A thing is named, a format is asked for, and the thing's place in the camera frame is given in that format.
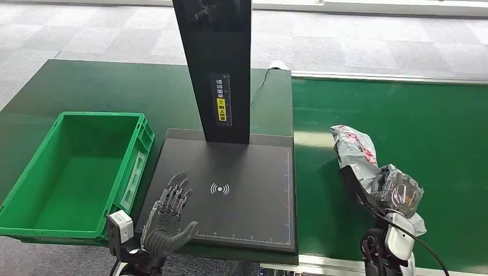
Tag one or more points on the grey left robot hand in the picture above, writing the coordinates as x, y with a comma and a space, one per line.
164, 232

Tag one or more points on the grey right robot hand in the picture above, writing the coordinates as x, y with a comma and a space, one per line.
400, 192

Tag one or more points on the grey plastic mailer package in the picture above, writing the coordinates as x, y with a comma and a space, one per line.
356, 152

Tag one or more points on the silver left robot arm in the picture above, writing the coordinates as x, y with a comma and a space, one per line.
141, 264

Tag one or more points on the green conveyor belt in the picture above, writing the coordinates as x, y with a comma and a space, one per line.
431, 133

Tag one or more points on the green plastic crate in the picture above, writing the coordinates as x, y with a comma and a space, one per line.
76, 179

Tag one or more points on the black and yellow label sticker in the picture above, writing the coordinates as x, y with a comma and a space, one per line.
222, 99

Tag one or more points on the black scanner column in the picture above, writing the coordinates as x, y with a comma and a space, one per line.
217, 76

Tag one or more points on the small white plug adapter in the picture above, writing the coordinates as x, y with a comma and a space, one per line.
279, 65

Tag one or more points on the white floor ledge strip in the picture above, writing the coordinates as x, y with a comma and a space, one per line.
381, 7

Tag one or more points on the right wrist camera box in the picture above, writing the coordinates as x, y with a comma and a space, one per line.
358, 188

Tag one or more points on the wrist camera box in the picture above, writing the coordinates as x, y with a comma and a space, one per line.
358, 188
120, 228

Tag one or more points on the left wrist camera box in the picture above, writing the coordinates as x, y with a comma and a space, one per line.
120, 228

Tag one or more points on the black scanner base plate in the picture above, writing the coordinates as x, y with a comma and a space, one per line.
248, 198

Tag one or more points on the silver conveyor side rail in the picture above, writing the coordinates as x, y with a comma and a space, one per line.
324, 264
381, 77

